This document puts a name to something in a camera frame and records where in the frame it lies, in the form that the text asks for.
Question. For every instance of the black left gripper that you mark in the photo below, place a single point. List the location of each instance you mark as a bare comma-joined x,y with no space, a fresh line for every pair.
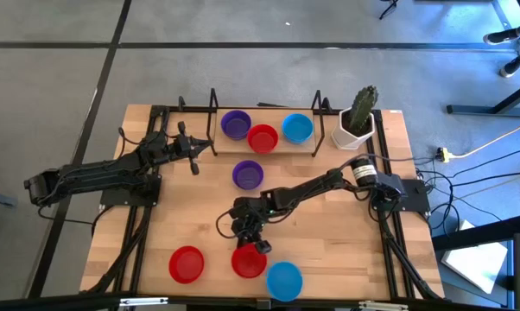
184,146

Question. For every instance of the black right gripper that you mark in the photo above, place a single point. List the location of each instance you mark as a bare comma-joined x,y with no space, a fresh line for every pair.
249,229

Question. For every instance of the red plastic mini bowl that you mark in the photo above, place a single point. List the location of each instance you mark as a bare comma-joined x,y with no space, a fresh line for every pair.
186,264
262,139
248,264

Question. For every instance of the purple plastic mini bowl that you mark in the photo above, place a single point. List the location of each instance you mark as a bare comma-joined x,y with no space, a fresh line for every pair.
247,176
236,125

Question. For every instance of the blue plastic mini bowl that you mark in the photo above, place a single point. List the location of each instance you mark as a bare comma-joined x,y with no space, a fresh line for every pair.
284,281
297,128

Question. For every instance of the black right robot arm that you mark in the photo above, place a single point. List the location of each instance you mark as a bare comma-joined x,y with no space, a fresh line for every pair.
312,188

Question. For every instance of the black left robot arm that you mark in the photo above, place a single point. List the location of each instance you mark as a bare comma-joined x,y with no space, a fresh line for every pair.
96,173

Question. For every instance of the wooden shelf with black legs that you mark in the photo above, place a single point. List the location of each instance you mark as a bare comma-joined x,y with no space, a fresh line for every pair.
301,149

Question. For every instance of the white hexagonal plant pot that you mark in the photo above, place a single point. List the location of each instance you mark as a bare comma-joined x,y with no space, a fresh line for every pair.
344,139

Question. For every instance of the green cactus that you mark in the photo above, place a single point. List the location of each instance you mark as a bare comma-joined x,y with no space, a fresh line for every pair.
363,108

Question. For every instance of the yellow power strip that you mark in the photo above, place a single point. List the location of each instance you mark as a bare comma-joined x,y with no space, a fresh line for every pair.
442,154

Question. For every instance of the black stand foot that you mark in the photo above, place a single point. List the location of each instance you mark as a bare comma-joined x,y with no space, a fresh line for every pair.
389,8

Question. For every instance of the white board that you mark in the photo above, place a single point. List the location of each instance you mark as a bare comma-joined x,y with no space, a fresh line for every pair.
480,268

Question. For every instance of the person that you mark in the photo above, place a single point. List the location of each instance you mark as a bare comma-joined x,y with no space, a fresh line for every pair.
502,34

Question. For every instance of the black metal rig frame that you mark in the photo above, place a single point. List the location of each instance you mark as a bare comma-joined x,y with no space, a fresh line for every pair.
195,108

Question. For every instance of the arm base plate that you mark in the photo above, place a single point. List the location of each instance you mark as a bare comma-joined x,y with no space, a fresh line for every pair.
130,196
415,194

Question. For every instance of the silver metal bracket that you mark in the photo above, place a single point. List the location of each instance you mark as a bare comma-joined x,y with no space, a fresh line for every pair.
143,301
383,306

